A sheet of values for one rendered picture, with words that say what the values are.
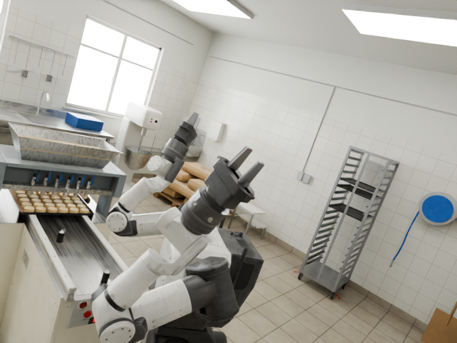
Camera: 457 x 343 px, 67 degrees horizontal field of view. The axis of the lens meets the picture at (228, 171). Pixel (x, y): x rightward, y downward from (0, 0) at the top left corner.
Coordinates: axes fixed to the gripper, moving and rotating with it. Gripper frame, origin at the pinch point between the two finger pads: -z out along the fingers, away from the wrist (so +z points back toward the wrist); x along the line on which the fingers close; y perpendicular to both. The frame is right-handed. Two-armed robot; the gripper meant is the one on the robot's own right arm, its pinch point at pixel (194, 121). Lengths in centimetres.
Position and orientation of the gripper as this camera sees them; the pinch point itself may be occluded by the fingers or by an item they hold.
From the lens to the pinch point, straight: 141.2
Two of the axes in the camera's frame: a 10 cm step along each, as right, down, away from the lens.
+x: -0.8, -2.5, -9.7
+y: -8.6, -4.7, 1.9
